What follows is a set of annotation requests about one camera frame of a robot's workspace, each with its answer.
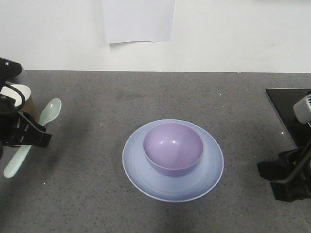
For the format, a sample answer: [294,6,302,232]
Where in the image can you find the purple plastic bowl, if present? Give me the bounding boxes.
[143,123,204,177]

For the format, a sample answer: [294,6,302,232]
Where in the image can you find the white paper sheet on wall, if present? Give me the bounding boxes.
[104,0,175,44]

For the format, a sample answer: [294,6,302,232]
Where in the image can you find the black induction cooktop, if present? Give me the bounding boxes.
[265,88,311,148]

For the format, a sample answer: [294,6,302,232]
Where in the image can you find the light blue plate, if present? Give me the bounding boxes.
[122,119,224,203]

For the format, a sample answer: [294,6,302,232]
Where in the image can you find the mint green plastic spoon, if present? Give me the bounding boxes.
[3,98,62,178]

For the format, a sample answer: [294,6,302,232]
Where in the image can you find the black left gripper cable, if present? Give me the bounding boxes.
[3,83,26,115]

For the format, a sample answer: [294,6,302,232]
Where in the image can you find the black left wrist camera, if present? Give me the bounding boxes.
[0,57,23,85]

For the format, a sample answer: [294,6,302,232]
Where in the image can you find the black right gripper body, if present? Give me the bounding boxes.
[257,148,311,202]

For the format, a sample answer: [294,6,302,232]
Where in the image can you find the brown paper cup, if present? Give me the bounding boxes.
[0,84,39,123]

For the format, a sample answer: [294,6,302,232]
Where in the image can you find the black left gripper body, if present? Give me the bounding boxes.
[0,97,52,155]

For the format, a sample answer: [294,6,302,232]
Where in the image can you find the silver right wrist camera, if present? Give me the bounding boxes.
[293,94,311,124]

